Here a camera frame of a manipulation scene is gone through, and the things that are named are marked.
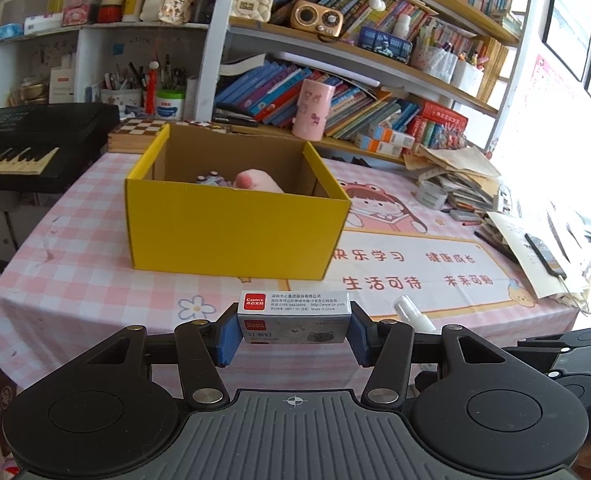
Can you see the wooden retro radio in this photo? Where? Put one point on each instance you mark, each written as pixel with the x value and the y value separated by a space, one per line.
pixel 315 19

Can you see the white wooden bookshelf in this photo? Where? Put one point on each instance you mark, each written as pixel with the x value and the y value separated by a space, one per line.
pixel 210 60

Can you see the yellow cardboard box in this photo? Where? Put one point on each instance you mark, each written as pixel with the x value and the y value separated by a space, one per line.
pixel 225 230

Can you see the black electronic keyboard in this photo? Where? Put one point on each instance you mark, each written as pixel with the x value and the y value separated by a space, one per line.
pixel 40 130

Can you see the black pen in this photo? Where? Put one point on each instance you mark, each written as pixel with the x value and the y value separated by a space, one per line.
pixel 495 246

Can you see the white paper sheets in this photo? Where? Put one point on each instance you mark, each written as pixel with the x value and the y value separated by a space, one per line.
pixel 515 232

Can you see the yellow white bottle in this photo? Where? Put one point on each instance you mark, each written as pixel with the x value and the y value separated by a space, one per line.
pixel 131 2

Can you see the small pink box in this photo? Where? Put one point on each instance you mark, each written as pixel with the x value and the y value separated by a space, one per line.
pixel 76 14

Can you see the blue tissue pack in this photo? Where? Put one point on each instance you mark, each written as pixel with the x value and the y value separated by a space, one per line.
pixel 2 31

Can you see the brass bowl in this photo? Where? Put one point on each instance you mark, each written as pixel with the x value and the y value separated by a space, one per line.
pixel 32 92

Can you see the white jar green lid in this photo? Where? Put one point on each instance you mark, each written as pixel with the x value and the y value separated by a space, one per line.
pixel 170 107

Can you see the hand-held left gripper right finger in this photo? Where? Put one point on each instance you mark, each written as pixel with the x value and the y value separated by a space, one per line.
pixel 360 340

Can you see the small white bottle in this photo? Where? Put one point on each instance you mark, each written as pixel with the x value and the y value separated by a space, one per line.
pixel 402 27

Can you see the blue picture box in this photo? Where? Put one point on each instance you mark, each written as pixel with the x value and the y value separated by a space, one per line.
pixel 383 44

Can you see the pink plush toy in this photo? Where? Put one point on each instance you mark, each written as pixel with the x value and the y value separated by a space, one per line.
pixel 255 180

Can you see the row of blue books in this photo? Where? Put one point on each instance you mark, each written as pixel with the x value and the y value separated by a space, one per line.
pixel 255 90

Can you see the wooden chessboard box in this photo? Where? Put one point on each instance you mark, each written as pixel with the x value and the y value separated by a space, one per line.
pixel 135 132

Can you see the plain white storage box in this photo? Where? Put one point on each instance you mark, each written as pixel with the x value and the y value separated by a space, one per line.
pixel 468 79

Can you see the black phone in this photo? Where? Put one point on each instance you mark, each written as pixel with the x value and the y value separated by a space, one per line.
pixel 545 255

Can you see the small grey staple box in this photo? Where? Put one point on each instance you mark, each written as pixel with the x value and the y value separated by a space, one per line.
pixel 295 317

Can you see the red coloured pencil box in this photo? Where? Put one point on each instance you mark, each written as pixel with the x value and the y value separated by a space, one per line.
pixel 435 125

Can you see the white carton red label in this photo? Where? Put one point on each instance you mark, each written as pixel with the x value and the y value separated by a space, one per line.
pixel 62 87

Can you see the white low shelf unit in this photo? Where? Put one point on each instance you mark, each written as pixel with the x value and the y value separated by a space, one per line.
pixel 95 40

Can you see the white tube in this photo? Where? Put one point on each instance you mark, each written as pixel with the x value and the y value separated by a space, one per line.
pixel 413 312

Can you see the row of colourful paperbacks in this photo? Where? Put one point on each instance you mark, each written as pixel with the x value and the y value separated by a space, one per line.
pixel 365 5

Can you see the orange white small box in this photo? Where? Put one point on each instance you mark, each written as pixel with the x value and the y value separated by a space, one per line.
pixel 390 135
pixel 378 146

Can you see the pink cylindrical cup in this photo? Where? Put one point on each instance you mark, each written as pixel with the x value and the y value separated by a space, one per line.
pixel 313 110

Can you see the white flat box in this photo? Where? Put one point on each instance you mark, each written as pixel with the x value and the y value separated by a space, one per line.
pixel 42 22

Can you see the red white doll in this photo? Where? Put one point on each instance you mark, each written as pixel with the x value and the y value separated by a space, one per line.
pixel 110 10

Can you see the pink checked desktop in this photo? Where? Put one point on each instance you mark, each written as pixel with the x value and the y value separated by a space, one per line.
pixel 75 260

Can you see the white patterned pen container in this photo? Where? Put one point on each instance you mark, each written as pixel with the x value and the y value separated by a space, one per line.
pixel 435 62

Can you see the white pen holder cup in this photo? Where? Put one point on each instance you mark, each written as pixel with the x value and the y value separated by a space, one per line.
pixel 120 96

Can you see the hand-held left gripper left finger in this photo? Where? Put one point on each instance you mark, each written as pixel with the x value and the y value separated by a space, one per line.
pixel 225 340

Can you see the thick white-paged book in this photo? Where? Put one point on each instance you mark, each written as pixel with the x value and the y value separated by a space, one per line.
pixel 243 66

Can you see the black stapler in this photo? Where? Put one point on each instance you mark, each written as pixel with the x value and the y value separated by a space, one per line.
pixel 235 116

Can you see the small grey toy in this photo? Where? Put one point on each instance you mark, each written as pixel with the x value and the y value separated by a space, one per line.
pixel 208 179

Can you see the white pom-pom pendant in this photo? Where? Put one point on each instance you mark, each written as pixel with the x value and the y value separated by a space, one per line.
pixel 376 2

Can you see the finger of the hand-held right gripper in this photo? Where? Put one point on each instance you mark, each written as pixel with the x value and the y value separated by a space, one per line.
pixel 530 356
pixel 565 339

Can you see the red tassel charm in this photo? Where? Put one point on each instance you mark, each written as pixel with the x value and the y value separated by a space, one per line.
pixel 150 90

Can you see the printed cartoon desk mat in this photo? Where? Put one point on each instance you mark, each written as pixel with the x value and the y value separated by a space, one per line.
pixel 425 265

